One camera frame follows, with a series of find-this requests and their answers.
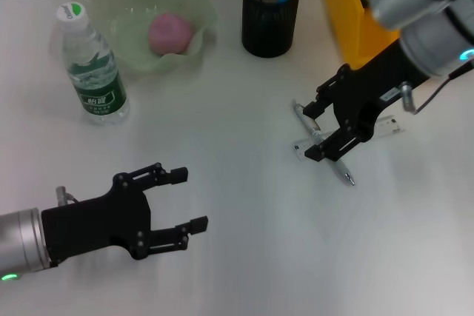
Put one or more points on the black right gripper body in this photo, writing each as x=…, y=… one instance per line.
x=374, y=86

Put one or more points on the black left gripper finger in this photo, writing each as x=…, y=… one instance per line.
x=198, y=224
x=177, y=175

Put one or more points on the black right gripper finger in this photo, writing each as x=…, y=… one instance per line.
x=318, y=153
x=313, y=110

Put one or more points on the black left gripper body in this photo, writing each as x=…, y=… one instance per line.
x=92, y=223

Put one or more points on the silver pen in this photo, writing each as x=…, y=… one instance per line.
x=344, y=173

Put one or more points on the transparent plastic ruler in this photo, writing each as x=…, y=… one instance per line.
x=389, y=123

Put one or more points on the clear bottle with green label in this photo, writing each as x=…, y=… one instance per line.
x=92, y=68

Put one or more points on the pink peach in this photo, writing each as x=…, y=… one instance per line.
x=170, y=33

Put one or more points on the black mesh pen holder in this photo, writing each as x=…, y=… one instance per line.
x=270, y=23

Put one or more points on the translucent green fruit bowl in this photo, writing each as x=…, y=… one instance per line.
x=174, y=1

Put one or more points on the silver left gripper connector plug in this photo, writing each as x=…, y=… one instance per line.
x=61, y=194

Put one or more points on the yellow plastic bin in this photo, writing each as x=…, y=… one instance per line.
x=344, y=20

